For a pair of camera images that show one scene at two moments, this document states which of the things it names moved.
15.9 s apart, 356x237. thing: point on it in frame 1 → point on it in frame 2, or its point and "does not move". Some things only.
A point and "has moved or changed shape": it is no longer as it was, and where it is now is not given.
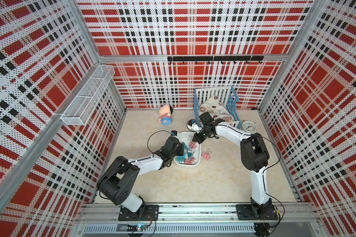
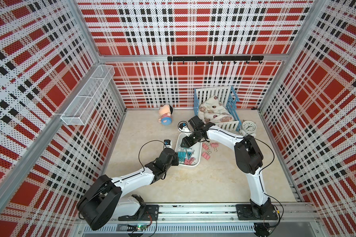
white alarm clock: [248, 126] does not move
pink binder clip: [192, 143] has moved or changed shape
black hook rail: [217, 59] does not move
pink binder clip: [206, 155] does not move
